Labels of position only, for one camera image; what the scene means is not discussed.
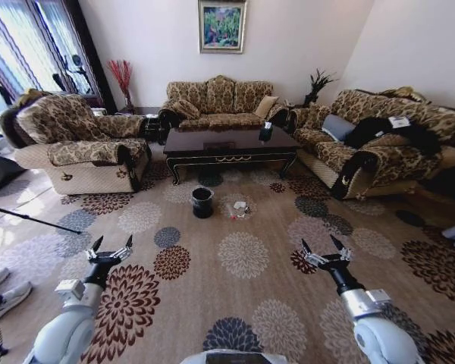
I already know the vase with red twigs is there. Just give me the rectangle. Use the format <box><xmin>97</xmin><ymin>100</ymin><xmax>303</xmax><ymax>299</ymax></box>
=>
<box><xmin>106</xmin><ymin>59</ymin><xmax>135</xmax><ymax>111</ymax></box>

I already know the black trash bin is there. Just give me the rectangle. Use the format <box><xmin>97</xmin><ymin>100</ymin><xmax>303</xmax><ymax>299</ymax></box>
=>
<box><xmin>190</xmin><ymin>187</ymin><xmax>215</xmax><ymax>221</ymax></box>

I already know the floral patterned armchair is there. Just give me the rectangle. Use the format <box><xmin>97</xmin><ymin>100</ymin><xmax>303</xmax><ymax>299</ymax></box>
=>
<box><xmin>0</xmin><ymin>89</ymin><xmax>153</xmax><ymax>196</ymax></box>

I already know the black garment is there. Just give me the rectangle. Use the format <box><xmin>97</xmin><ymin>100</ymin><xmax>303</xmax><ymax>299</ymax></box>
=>
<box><xmin>342</xmin><ymin>116</ymin><xmax>442</xmax><ymax>157</ymax></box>

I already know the white printed booklet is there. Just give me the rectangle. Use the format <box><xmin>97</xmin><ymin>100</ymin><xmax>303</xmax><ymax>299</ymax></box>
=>
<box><xmin>387</xmin><ymin>115</ymin><xmax>413</xmax><ymax>129</ymax></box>

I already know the grey pillow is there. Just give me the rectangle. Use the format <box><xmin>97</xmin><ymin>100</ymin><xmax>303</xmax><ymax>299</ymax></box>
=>
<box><xmin>321</xmin><ymin>114</ymin><xmax>356</xmax><ymax>143</ymax></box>

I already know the plain tan cushion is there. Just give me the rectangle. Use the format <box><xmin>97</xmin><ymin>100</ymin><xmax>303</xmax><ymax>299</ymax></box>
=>
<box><xmin>254</xmin><ymin>96</ymin><xmax>281</xmax><ymax>119</ymax></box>

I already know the black tripod leg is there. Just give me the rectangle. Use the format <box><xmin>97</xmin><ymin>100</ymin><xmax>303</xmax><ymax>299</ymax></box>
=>
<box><xmin>0</xmin><ymin>203</ymin><xmax>83</xmax><ymax>235</ymax></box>

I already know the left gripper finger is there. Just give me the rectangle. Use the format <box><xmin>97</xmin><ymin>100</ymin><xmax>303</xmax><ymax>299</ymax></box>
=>
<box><xmin>85</xmin><ymin>235</ymin><xmax>105</xmax><ymax>265</ymax></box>
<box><xmin>111</xmin><ymin>234</ymin><xmax>134</xmax><ymax>261</ymax></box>

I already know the floral two-seat sofa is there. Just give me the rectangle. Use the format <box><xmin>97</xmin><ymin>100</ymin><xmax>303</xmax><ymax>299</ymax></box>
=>
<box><xmin>289</xmin><ymin>86</ymin><xmax>455</xmax><ymax>202</ymax></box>

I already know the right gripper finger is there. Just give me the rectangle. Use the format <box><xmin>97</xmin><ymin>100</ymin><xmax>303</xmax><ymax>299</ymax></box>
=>
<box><xmin>330</xmin><ymin>234</ymin><xmax>353</xmax><ymax>263</ymax></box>
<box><xmin>301</xmin><ymin>238</ymin><xmax>327</xmax><ymax>269</ymax></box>

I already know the white robot front shell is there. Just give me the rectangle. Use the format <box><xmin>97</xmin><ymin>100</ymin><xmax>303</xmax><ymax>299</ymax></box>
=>
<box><xmin>179</xmin><ymin>350</ymin><xmax>290</xmax><ymax>364</ymax></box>

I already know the black exercise machine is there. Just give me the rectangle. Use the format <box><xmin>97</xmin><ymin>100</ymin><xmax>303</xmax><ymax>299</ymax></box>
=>
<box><xmin>52</xmin><ymin>54</ymin><xmax>91</xmax><ymax>96</ymax></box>

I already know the dark wooden door frame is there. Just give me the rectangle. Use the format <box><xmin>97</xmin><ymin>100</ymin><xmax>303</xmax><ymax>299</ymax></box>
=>
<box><xmin>64</xmin><ymin>0</ymin><xmax>118</xmax><ymax>114</ymax></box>

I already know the dark wooden coffee table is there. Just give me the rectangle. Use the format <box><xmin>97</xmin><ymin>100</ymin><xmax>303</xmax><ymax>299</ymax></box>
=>
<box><xmin>162</xmin><ymin>126</ymin><xmax>303</xmax><ymax>187</ymax></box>

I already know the floral patterned rug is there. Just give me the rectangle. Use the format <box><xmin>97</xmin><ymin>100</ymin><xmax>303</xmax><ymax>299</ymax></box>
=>
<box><xmin>0</xmin><ymin>162</ymin><xmax>455</xmax><ymax>364</ymax></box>

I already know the black tissue box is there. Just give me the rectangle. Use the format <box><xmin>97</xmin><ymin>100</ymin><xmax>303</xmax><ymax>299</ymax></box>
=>
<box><xmin>258</xmin><ymin>121</ymin><xmax>275</xmax><ymax>143</ymax></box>

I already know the framed green painting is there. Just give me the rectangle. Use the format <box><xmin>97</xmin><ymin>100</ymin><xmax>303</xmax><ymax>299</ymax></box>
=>
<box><xmin>197</xmin><ymin>0</ymin><xmax>249</xmax><ymax>55</ymax></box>

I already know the floral three-seat sofa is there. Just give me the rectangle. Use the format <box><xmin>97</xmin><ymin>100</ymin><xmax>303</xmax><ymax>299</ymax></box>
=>
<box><xmin>158</xmin><ymin>74</ymin><xmax>291</xmax><ymax>134</ymax></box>

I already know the black fabric bag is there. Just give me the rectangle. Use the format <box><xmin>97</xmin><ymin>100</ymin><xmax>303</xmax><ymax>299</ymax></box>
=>
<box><xmin>0</xmin><ymin>154</ymin><xmax>28</xmax><ymax>199</ymax></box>

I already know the clear plastic wrapper trash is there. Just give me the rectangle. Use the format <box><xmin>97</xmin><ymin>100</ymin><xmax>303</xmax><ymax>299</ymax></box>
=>
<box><xmin>226</xmin><ymin>202</ymin><xmax>253</xmax><ymax>220</ymax></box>

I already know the floral patterned cushion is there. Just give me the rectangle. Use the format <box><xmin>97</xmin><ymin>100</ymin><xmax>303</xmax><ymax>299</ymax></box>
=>
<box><xmin>172</xmin><ymin>99</ymin><xmax>202</xmax><ymax>121</ymax></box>

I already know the striped sheer curtain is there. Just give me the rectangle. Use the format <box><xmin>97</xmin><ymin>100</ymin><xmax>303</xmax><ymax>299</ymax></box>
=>
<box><xmin>0</xmin><ymin>0</ymin><xmax>99</xmax><ymax>100</ymax></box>

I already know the dark dried plant decoration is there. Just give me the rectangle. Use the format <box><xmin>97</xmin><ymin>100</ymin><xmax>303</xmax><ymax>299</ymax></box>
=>
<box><xmin>304</xmin><ymin>68</ymin><xmax>339</xmax><ymax>108</ymax></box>

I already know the dark fur throw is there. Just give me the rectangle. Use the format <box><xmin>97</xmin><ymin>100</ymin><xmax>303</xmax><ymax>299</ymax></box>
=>
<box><xmin>0</xmin><ymin>89</ymin><xmax>37</xmax><ymax>149</ymax></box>

